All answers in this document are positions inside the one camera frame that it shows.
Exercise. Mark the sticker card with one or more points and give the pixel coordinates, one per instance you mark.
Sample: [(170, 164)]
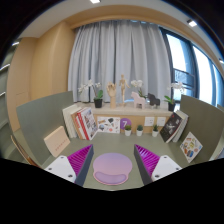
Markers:
[(108, 124)]

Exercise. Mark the white orchid black pot left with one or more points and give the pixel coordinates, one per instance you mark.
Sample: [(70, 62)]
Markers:
[(98, 94)]

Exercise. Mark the colourful picture book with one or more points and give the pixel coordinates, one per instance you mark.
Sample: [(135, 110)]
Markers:
[(190, 147)]

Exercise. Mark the red white book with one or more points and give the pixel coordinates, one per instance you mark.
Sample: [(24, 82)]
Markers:
[(87, 122)]

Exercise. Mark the small potted cactus left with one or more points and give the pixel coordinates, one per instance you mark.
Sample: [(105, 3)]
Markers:
[(128, 130)]

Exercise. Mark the black horse figurine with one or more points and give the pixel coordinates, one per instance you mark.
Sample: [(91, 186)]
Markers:
[(153, 100)]

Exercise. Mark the wooden mannequin figure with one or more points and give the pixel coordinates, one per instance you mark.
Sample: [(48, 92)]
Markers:
[(123, 84)]

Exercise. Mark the wooden hand model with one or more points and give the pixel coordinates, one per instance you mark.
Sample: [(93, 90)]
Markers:
[(111, 90)]

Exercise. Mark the purple number seven sign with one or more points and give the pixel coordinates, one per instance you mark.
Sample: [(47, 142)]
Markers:
[(124, 122)]

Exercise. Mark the white orchid middle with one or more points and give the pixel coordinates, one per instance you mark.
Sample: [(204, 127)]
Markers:
[(138, 84)]

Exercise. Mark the small potted cactus right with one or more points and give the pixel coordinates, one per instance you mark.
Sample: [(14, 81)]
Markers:
[(155, 131)]

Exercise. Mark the purple mouse pad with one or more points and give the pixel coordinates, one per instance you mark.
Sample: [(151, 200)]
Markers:
[(112, 168)]

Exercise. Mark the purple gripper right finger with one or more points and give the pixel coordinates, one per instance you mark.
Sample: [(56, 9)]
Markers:
[(153, 167)]

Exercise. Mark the white orchid right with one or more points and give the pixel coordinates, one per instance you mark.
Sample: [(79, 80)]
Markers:
[(176, 86)]

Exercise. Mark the small potted cactus middle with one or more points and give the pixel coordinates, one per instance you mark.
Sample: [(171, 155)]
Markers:
[(139, 130)]

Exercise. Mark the white book behind black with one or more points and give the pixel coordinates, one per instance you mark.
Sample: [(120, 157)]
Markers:
[(182, 126)]

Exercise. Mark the grey curtain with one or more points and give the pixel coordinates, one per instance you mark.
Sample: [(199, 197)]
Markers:
[(110, 51)]

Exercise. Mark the beige box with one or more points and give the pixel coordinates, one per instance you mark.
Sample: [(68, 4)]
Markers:
[(57, 141)]

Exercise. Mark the white horse figurine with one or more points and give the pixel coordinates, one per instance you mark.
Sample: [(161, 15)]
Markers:
[(138, 100)]

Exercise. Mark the small potted cactus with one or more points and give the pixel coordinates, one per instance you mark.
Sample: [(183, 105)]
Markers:
[(128, 130), (155, 131), (139, 130)]

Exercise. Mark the wooden shelf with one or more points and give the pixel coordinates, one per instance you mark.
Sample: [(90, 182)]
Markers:
[(146, 117)]

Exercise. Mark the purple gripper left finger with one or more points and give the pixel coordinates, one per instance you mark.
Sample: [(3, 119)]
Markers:
[(73, 168)]

